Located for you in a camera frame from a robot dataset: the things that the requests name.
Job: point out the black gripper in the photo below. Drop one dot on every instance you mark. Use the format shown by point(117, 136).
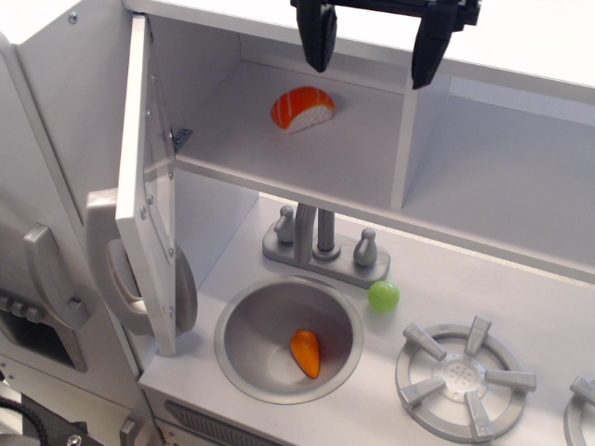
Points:
point(317, 25)

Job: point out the grey toy faucet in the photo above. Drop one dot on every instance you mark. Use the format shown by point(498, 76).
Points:
point(304, 237)

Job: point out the white microwave door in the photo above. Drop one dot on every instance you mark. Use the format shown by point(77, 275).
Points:
point(130, 230)

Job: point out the salmon sushi toy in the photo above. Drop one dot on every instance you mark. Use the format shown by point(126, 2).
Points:
point(301, 108)

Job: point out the grey oven vent panel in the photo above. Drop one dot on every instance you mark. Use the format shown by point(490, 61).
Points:
point(212, 428)

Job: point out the grey fridge door handle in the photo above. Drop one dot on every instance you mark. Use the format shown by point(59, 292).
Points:
point(52, 279)

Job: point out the silver sink bowl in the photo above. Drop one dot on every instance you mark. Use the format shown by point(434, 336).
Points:
point(253, 334)

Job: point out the grey ice dispenser panel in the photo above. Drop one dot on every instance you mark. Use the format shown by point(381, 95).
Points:
point(32, 327)

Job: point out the grey toy telephone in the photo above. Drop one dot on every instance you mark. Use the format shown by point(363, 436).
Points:
point(186, 294)

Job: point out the grey stove burner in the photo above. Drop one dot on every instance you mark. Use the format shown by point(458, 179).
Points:
point(583, 398)
point(460, 383)

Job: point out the green ball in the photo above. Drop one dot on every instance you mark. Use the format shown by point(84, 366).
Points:
point(383, 296)

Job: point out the white toy kitchen cabinet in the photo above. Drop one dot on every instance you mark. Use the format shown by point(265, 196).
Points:
point(480, 186)

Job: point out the orange carrot toy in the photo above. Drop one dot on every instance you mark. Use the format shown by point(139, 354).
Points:
point(305, 349)

